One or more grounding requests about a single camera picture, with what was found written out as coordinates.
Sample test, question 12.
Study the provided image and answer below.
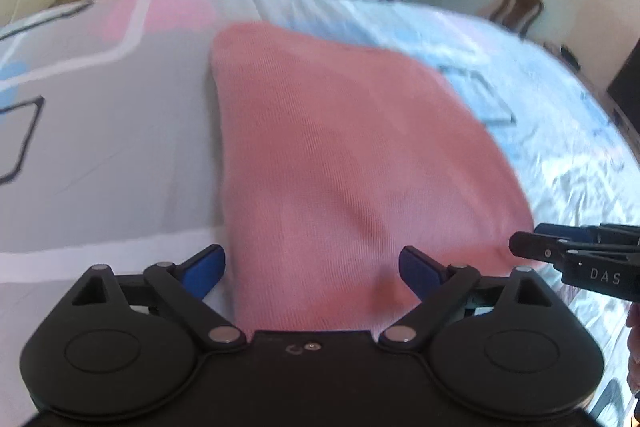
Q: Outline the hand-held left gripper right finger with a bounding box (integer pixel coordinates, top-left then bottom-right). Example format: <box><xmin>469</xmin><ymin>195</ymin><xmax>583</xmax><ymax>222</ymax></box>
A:
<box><xmin>398</xmin><ymin>246</ymin><xmax>552</xmax><ymax>354</ymax></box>

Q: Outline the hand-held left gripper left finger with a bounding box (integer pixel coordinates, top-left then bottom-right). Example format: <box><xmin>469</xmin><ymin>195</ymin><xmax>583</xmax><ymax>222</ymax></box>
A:
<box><xmin>71</xmin><ymin>244</ymin><xmax>227</xmax><ymax>354</ymax></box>

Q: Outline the brown wooden chair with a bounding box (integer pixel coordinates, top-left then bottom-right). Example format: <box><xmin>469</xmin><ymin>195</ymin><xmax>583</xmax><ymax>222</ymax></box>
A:
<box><xmin>486</xmin><ymin>0</ymin><xmax>546</xmax><ymax>40</ymax></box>

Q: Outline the pink garment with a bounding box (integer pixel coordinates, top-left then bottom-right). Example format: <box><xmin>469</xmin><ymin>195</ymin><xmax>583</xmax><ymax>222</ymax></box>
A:
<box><xmin>207</xmin><ymin>21</ymin><xmax>536</xmax><ymax>342</ymax></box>

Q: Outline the person's right hand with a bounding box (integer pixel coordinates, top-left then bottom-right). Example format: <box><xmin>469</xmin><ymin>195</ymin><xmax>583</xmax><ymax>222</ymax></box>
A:
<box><xmin>625</xmin><ymin>303</ymin><xmax>640</xmax><ymax>397</ymax></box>

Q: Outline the patterned bed sheet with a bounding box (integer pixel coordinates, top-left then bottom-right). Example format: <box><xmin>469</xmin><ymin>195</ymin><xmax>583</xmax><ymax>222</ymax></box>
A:
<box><xmin>0</xmin><ymin>0</ymin><xmax>640</xmax><ymax>427</ymax></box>

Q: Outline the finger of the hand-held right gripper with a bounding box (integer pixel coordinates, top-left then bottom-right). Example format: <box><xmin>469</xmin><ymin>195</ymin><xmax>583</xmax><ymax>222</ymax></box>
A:
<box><xmin>509</xmin><ymin>231</ymin><xmax>583</xmax><ymax>267</ymax></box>
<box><xmin>537</xmin><ymin>222</ymin><xmax>603</xmax><ymax>242</ymax></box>

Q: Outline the black television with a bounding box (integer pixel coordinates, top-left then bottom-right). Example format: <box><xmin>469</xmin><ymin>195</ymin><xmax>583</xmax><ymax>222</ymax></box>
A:
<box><xmin>606</xmin><ymin>51</ymin><xmax>640</xmax><ymax>134</ymax></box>

